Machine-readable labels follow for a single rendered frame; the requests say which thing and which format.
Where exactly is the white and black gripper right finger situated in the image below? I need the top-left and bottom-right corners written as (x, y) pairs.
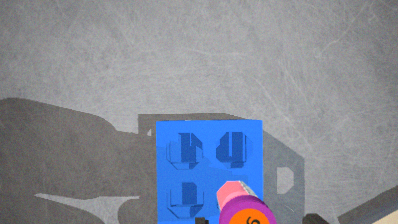
top-left (302, 213), bottom-right (329, 224)

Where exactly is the blue tube rack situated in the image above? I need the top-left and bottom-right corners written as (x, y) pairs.
top-left (156, 119), bottom-right (263, 224)

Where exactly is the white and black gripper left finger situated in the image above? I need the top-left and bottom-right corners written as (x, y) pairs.
top-left (195, 217), bottom-right (209, 224)

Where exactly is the pink tube cap with orange dot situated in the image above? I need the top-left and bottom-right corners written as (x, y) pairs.
top-left (217, 181), bottom-right (277, 224)

